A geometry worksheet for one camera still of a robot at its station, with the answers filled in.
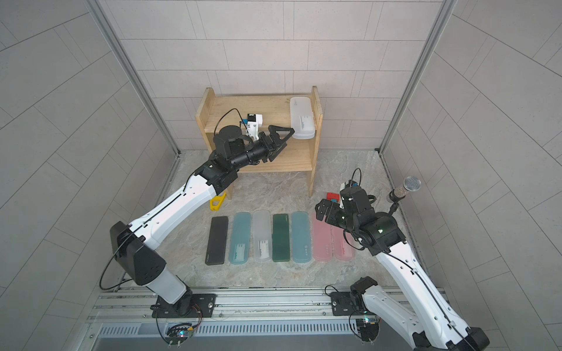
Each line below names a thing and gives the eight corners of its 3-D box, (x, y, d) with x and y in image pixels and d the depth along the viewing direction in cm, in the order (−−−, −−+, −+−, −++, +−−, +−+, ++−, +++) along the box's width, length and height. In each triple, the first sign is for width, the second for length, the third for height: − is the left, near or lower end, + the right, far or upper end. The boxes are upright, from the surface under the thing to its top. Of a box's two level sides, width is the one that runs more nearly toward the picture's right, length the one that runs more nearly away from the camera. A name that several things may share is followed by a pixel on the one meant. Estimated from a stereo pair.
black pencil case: (206, 265, 81) (204, 263, 79) (213, 219, 93) (212, 216, 92) (224, 263, 82) (222, 262, 80) (229, 218, 94) (228, 215, 92)
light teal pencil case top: (230, 265, 81) (228, 263, 80) (233, 215, 95) (232, 213, 93) (249, 263, 82) (248, 261, 80) (250, 213, 95) (249, 211, 94)
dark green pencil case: (270, 262, 82) (269, 260, 81) (273, 216, 95) (272, 213, 93) (289, 262, 82) (289, 260, 81) (289, 216, 95) (289, 213, 93)
